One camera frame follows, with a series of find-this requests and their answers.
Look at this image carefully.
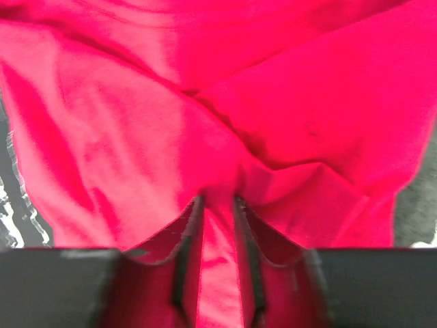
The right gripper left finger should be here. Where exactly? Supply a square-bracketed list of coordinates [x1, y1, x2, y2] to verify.
[1, 197, 203, 327]

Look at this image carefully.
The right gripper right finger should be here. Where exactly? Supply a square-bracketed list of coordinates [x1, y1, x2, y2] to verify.
[234, 197, 436, 327]

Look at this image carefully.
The bright pink-red t-shirt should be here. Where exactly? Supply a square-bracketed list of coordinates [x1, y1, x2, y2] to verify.
[1, 1, 436, 327]

